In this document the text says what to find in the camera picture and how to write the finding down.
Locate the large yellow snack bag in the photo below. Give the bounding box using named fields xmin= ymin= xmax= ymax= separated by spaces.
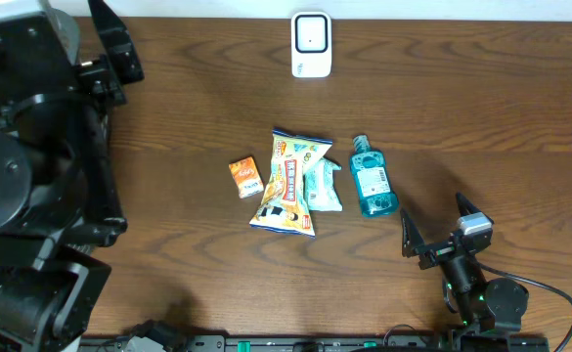
xmin=249 ymin=129 xmax=332 ymax=238

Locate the light green wipes packet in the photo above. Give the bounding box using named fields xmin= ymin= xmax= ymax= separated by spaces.
xmin=304 ymin=158 xmax=343 ymax=212

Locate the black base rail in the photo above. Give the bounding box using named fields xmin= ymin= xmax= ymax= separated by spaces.
xmin=79 ymin=333 xmax=550 ymax=352

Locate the teal mouthwash bottle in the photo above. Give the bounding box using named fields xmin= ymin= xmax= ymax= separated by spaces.
xmin=349 ymin=135 xmax=399 ymax=218

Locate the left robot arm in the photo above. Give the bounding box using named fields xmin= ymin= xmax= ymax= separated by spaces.
xmin=0 ymin=0 xmax=144 ymax=351

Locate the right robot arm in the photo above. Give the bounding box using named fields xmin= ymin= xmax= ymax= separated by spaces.
xmin=400 ymin=193 xmax=529 ymax=351

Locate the orange small snack box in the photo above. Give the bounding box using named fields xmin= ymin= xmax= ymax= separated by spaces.
xmin=229 ymin=156 xmax=264 ymax=198

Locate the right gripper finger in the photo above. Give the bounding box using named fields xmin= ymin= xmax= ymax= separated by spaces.
xmin=400 ymin=208 xmax=426 ymax=257
xmin=456 ymin=192 xmax=494 ymax=224

